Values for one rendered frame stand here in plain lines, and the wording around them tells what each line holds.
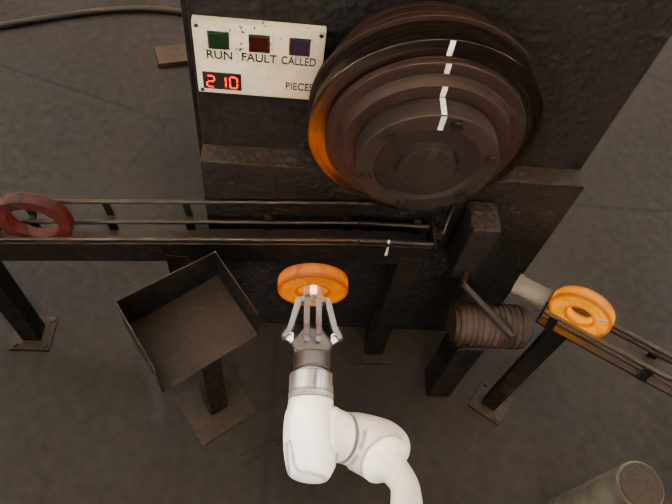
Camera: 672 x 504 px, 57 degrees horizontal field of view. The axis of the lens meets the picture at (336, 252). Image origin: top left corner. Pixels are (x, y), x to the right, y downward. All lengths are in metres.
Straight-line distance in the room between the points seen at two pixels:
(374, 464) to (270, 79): 0.81
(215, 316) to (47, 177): 1.33
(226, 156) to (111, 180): 1.19
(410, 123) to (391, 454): 0.63
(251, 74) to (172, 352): 0.69
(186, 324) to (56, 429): 0.76
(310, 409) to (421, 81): 0.64
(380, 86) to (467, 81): 0.16
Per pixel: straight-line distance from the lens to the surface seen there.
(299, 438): 1.19
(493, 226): 1.59
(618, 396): 2.47
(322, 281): 1.31
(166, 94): 2.95
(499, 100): 1.20
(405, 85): 1.14
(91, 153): 2.76
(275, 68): 1.33
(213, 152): 1.53
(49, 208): 1.65
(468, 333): 1.74
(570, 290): 1.61
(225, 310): 1.58
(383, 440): 1.25
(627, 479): 1.77
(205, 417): 2.11
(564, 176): 1.67
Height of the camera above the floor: 2.02
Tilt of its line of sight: 57 degrees down
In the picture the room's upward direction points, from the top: 11 degrees clockwise
